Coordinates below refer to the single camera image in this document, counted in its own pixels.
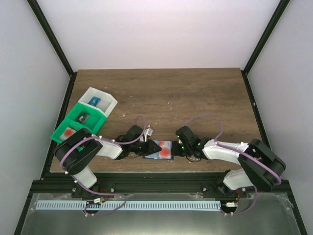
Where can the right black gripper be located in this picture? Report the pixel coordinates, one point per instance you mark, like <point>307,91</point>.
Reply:
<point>176,149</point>

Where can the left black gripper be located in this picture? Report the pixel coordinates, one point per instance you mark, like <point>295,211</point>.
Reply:
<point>146,146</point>

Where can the blue card holder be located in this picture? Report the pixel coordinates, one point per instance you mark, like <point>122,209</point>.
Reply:
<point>155,156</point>

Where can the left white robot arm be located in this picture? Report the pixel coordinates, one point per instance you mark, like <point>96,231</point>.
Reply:
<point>76,152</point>

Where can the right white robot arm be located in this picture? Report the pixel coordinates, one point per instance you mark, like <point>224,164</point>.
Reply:
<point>260,167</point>

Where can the blue card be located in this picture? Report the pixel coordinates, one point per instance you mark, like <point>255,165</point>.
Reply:
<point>94,101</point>

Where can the black VIP card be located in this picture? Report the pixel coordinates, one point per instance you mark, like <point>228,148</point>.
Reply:
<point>82,117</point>

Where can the red white card in bin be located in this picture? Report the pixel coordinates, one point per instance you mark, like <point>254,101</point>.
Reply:
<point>67,133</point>

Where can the green bin lower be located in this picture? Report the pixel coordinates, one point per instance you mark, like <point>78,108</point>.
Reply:
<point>63,125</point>

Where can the green bin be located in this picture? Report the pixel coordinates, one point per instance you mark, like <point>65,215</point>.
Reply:
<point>95,120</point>
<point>63,125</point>

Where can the white plastic bin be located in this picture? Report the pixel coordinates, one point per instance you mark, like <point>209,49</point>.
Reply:
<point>101,101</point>

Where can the green bin upper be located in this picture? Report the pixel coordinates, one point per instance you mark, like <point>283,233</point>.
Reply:
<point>95,120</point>

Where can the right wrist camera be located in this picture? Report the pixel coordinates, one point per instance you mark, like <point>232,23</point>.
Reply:
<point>179,140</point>

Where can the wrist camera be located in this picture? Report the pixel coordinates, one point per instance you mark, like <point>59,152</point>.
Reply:
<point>147,133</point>
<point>179,140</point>

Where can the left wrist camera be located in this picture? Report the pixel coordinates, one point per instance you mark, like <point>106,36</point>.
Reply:
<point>147,133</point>

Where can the black aluminium front rail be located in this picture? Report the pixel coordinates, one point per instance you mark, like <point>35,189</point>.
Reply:
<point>208,184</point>

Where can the light blue slotted cable duct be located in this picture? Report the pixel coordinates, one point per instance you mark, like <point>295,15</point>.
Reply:
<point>131,205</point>

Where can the right black frame post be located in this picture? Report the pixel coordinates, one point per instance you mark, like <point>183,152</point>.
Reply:
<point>277,14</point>

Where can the black frame post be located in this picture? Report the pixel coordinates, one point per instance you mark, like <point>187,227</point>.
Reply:
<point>35,7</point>
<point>277,14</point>

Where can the left black frame post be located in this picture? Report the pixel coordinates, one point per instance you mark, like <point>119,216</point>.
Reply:
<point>35,7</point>

